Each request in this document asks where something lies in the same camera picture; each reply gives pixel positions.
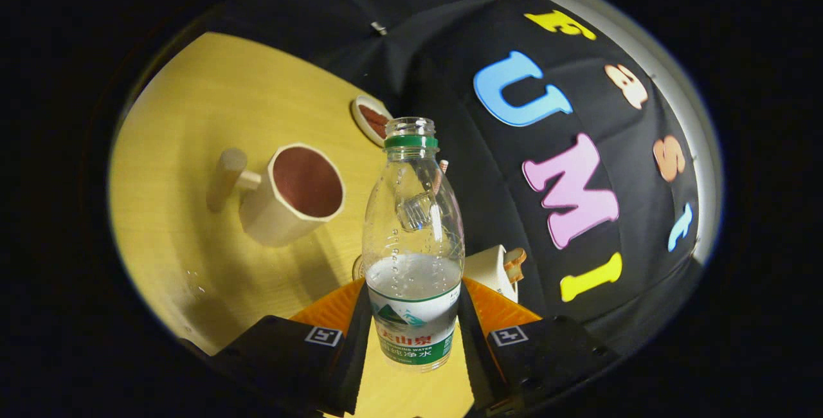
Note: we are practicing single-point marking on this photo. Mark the wooden table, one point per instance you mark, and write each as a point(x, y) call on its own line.
point(193, 116)

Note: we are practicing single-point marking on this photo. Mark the clear drinking glass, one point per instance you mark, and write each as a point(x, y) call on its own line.
point(418, 212)

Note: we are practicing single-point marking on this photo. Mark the pink striped straw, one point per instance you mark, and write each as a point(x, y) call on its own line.
point(443, 166)

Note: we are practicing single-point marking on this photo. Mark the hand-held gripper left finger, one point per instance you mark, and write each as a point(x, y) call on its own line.
point(357, 366)

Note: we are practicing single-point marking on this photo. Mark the toasted bread slice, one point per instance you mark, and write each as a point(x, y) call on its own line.
point(515, 257)
point(515, 274)

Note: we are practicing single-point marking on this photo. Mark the white toaster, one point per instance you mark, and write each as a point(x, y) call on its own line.
point(488, 270)

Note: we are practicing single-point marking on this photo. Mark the brown food piece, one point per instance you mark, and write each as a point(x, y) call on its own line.
point(379, 130)
point(370, 113)

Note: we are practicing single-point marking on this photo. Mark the silver clip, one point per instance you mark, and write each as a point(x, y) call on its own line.
point(379, 27)

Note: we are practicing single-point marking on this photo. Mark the black backdrop cloth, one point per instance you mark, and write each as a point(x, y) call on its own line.
point(450, 58)

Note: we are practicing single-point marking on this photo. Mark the round white plate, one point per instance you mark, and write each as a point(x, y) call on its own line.
point(359, 121)

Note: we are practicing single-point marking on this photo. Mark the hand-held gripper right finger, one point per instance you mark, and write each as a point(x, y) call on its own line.
point(479, 366)

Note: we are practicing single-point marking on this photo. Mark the clear plastic bottle green label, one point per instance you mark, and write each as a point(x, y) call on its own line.
point(411, 315)

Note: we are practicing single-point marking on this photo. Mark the round printed coaster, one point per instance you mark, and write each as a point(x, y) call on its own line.
point(357, 270)

